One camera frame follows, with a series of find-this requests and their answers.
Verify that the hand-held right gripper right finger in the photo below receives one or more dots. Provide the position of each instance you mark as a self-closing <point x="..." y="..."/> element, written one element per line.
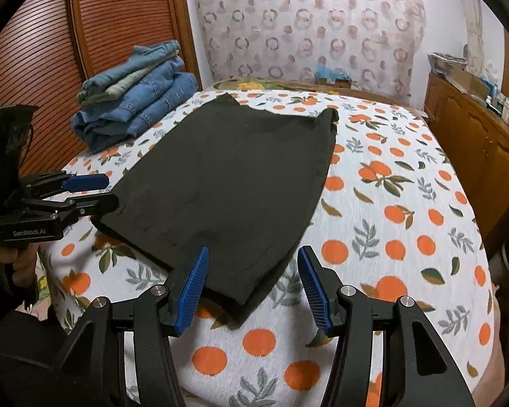
<point x="316" y="292"/>

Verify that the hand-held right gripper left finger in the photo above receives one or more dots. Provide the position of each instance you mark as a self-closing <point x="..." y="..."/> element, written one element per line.
<point x="191" y="292"/>

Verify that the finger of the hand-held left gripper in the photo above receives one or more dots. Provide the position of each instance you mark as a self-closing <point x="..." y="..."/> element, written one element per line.
<point x="97" y="205"/>
<point x="85" y="182"/>

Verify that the black pants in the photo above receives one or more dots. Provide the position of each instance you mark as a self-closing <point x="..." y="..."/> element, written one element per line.
<point x="229" y="186"/>

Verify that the person's left forearm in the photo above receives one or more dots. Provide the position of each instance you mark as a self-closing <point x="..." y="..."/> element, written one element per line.
<point x="17" y="347"/>

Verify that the person's left hand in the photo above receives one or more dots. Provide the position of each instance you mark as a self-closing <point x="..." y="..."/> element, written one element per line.
<point x="12" y="263"/>

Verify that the dark blue folded jeans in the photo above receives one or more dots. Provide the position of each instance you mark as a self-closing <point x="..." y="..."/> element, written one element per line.
<point x="110" y="131"/>

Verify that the pale grey folded jeans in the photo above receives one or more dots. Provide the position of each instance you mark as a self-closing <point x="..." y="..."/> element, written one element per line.
<point x="118" y="89"/>

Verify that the wooden slatted wardrobe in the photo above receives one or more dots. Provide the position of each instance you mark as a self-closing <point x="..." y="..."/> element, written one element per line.
<point x="34" y="51"/>

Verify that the orange fruit print bedsheet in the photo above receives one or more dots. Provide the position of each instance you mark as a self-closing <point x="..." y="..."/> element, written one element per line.
<point x="386" y="203"/>

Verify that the medium blue folded jeans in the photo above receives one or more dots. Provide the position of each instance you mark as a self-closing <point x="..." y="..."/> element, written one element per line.
<point x="161" y="89"/>

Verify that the light blue folded jeans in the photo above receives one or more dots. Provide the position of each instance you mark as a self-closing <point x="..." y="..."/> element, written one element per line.
<point x="144" y="63"/>

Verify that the wooden sideboard cabinet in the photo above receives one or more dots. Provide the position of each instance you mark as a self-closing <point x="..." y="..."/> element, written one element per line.
<point x="462" y="135"/>

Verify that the cardboard box with blue packets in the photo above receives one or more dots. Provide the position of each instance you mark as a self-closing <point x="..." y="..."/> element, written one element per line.
<point x="331" y="76"/>

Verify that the brown cardboard box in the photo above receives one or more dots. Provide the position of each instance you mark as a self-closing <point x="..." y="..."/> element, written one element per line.
<point x="466" y="80"/>

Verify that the cluttered storage basket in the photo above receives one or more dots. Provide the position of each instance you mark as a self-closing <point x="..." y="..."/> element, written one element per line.
<point x="447" y="61"/>

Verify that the circle patterned curtain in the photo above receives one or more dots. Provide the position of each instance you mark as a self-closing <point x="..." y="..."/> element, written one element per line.
<point x="301" y="21"/>

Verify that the white tied curtain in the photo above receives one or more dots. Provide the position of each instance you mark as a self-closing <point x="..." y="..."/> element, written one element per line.
<point x="477" y="29"/>

